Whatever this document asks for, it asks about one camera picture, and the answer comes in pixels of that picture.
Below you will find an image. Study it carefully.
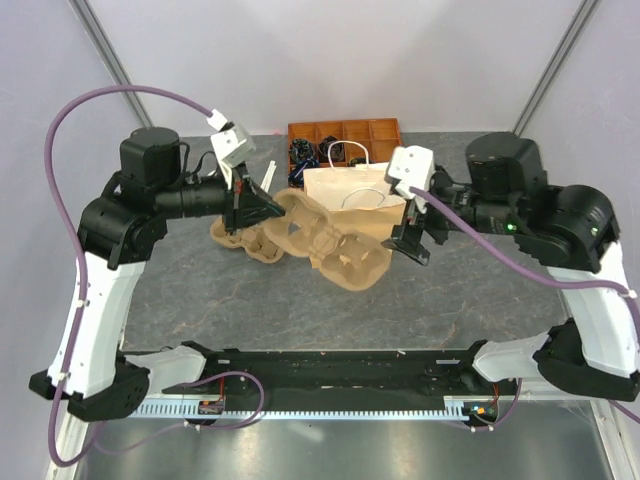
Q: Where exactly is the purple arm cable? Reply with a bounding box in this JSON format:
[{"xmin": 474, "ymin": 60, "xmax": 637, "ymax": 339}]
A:
[
  {"xmin": 409, "ymin": 187, "xmax": 640, "ymax": 434},
  {"xmin": 43, "ymin": 84, "xmax": 229, "ymax": 469}
]

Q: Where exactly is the black rolled cloth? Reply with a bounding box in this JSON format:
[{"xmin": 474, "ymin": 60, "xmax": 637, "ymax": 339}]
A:
[{"xmin": 318, "ymin": 135, "xmax": 345, "ymax": 163}]

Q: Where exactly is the left white wrapped straw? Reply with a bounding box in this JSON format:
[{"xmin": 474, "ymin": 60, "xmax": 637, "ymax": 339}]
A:
[{"xmin": 260, "ymin": 160, "xmax": 277, "ymax": 192}]

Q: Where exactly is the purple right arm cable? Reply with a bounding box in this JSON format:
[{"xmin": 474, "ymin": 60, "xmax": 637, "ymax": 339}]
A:
[{"xmin": 409, "ymin": 187, "xmax": 640, "ymax": 434}]

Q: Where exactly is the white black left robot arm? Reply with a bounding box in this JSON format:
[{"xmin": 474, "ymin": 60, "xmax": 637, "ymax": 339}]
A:
[{"xmin": 29, "ymin": 123, "xmax": 284, "ymax": 423}]

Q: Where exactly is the orange wooden compartment tray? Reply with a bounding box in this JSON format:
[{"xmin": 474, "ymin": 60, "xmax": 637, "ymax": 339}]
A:
[{"xmin": 285, "ymin": 118, "xmax": 403, "ymax": 172}]

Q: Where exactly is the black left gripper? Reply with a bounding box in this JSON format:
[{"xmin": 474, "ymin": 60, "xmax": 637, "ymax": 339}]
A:
[{"xmin": 155, "ymin": 159, "xmax": 286, "ymax": 236}]

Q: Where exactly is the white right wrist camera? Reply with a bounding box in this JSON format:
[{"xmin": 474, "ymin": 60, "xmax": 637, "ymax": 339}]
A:
[{"xmin": 385, "ymin": 145, "xmax": 435, "ymax": 200}]

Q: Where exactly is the aluminium frame post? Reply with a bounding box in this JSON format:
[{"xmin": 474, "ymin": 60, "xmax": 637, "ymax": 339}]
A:
[
  {"xmin": 512, "ymin": 0, "xmax": 601, "ymax": 136},
  {"xmin": 68, "ymin": 0, "xmax": 153, "ymax": 127}
]

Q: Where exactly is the pulp cardboard cup carrier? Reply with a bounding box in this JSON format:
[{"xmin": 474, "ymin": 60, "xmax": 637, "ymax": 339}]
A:
[{"xmin": 261, "ymin": 189, "xmax": 392, "ymax": 292}]

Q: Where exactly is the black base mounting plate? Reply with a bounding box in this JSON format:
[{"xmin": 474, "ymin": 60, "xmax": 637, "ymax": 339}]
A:
[{"xmin": 182, "ymin": 341, "xmax": 516, "ymax": 408}]

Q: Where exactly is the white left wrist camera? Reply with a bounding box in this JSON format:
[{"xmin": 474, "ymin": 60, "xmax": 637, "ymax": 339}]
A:
[{"xmin": 210, "ymin": 122, "xmax": 255, "ymax": 188}]

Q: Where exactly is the blue striped rolled cloth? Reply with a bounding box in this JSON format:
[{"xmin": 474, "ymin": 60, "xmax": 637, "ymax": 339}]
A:
[{"xmin": 287, "ymin": 157, "xmax": 319, "ymax": 188}]

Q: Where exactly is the aluminium frame post left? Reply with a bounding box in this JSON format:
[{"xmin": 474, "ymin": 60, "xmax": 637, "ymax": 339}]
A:
[{"xmin": 68, "ymin": 0, "xmax": 153, "ymax": 127}]

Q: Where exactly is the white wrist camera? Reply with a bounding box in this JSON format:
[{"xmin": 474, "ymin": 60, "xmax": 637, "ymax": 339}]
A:
[
  {"xmin": 210, "ymin": 122, "xmax": 255, "ymax": 188},
  {"xmin": 385, "ymin": 145, "xmax": 435, "ymax": 200}
]

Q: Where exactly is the aluminium frame post right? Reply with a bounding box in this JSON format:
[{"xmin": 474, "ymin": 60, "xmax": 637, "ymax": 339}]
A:
[{"xmin": 512, "ymin": 0, "xmax": 601, "ymax": 136}]

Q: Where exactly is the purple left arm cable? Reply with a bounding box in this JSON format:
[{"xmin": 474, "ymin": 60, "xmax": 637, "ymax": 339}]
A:
[{"xmin": 43, "ymin": 84, "xmax": 229, "ymax": 469}]

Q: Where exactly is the dark patterned rolled cloth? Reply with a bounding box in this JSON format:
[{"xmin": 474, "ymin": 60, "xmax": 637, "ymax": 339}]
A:
[{"xmin": 289, "ymin": 138, "xmax": 315, "ymax": 163}]

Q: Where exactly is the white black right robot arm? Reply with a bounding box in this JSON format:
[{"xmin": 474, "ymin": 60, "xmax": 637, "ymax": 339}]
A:
[{"xmin": 385, "ymin": 132, "xmax": 639, "ymax": 402}]

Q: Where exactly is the brown paper bag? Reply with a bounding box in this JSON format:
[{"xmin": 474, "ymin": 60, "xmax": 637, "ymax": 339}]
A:
[{"xmin": 303, "ymin": 141, "xmax": 405, "ymax": 242}]

